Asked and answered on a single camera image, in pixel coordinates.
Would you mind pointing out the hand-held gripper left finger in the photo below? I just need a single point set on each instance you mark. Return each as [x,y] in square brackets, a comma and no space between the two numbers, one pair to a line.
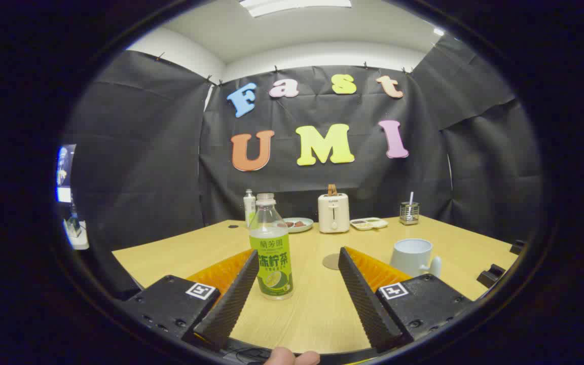
[231,304]

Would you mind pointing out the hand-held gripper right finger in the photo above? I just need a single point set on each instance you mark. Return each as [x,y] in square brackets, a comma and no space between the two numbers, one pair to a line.
[368,304]

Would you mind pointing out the round brown coaster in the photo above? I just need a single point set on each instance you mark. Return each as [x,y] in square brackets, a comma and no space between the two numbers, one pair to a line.
[330,261]

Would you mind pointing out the pale blue cup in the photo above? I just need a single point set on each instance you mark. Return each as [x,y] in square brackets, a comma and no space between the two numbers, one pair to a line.
[411,256]

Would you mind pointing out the green label juice bottle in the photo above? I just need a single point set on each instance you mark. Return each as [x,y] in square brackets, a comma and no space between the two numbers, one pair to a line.
[271,253]

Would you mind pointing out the small white bottle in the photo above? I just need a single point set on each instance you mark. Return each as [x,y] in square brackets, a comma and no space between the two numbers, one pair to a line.
[249,205]

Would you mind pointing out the wooden table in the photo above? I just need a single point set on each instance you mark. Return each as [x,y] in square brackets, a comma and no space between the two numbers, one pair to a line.
[312,314]

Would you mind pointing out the white divided tray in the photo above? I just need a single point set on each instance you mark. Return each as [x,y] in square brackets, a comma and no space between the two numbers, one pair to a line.
[369,223]

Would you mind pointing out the white toaster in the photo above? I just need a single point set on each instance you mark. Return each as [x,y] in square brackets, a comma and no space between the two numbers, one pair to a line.
[333,215]

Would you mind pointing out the pale green round plate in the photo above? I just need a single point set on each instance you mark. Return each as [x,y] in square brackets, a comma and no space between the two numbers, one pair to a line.
[306,228]

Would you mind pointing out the white utensil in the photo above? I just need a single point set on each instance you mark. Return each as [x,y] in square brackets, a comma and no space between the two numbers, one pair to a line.
[411,197]

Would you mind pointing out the brown bread slice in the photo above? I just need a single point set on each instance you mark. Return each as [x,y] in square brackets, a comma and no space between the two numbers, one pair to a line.
[332,190]

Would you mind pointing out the black table clamp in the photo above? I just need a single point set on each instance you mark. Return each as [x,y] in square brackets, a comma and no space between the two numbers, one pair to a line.
[490,276]
[517,247]

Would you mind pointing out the black backdrop cloth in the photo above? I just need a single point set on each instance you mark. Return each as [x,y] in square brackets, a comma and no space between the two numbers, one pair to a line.
[292,177]

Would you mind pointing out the white device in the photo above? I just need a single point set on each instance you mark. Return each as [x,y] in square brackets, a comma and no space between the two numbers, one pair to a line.
[78,235]

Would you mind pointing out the computer monitor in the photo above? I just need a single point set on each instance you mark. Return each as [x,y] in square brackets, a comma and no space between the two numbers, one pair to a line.
[65,172]

